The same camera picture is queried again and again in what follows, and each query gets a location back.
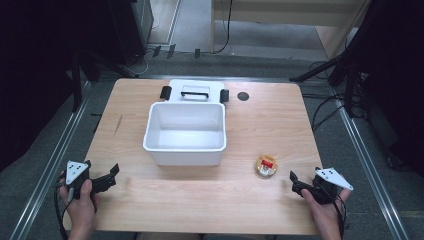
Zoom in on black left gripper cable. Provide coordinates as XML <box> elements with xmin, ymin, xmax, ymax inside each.
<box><xmin>53</xmin><ymin>171</ymin><xmax>75</xmax><ymax>240</ymax></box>

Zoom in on metal floor rail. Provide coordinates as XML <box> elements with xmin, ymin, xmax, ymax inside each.
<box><xmin>330</xmin><ymin>85</ymin><xmax>412</xmax><ymax>240</ymax></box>
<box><xmin>9</xmin><ymin>80</ymin><xmax>93</xmax><ymax>240</ymax></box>

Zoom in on person's right hand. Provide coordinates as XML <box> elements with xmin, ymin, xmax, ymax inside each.
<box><xmin>300</xmin><ymin>188</ymin><xmax>352</xmax><ymax>232</ymax></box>

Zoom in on white lid with black handle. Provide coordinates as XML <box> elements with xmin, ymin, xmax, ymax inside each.
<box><xmin>159</xmin><ymin>78</ymin><xmax>231</xmax><ymax>105</ymax></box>

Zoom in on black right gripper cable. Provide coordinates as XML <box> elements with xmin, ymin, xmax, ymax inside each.
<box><xmin>318</xmin><ymin>178</ymin><xmax>348</xmax><ymax>240</ymax></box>

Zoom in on black tripod stand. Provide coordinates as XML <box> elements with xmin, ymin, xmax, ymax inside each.
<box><xmin>288</xmin><ymin>0</ymin><xmax>388</xmax><ymax>118</ymax></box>

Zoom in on white plastic storage box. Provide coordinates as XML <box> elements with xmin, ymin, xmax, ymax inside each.
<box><xmin>142</xmin><ymin>101</ymin><xmax>228</xmax><ymax>167</ymax></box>

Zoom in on black hanging cable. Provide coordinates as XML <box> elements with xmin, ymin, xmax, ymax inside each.
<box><xmin>214</xmin><ymin>0</ymin><xmax>234</xmax><ymax>55</ymax></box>

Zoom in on black metal stand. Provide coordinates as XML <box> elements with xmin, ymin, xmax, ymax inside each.
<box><xmin>68</xmin><ymin>46</ymin><xmax>138</xmax><ymax>113</ymax></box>

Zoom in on black floor cables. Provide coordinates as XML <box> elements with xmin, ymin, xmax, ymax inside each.
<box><xmin>301</xmin><ymin>60</ymin><xmax>368</xmax><ymax>133</ymax></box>

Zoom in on dark cabinet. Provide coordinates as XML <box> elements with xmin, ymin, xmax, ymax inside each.
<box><xmin>106</xmin><ymin>0</ymin><xmax>155</xmax><ymax>66</ymax></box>

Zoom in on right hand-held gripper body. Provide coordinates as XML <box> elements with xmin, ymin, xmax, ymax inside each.
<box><xmin>311</xmin><ymin>166</ymin><xmax>355</xmax><ymax>205</ymax></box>

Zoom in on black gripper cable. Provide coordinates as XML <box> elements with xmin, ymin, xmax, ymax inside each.
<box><xmin>53</xmin><ymin>171</ymin><xmax>75</xmax><ymax>240</ymax></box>
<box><xmin>318</xmin><ymin>178</ymin><xmax>348</xmax><ymax>240</ymax></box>

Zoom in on person's left hand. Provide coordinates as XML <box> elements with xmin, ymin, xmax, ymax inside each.
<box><xmin>59</xmin><ymin>179</ymin><xmax>100</xmax><ymax>232</ymax></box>

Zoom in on light wooden furniture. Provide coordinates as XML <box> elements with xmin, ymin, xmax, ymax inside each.
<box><xmin>210</xmin><ymin>0</ymin><xmax>372</xmax><ymax>60</ymax></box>

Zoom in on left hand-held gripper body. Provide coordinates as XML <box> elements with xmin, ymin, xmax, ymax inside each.
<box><xmin>64</xmin><ymin>159</ymin><xmax>93</xmax><ymax>201</ymax></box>

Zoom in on dark curtain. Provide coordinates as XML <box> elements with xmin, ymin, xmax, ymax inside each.
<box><xmin>353</xmin><ymin>0</ymin><xmax>424</xmax><ymax>176</ymax></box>
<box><xmin>0</xmin><ymin>0</ymin><xmax>116</xmax><ymax>173</ymax></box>

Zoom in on white floor cable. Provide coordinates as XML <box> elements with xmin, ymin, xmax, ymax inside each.
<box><xmin>128</xmin><ymin>18</ymin><xmax>161</xmax><ymax>76</ymax></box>

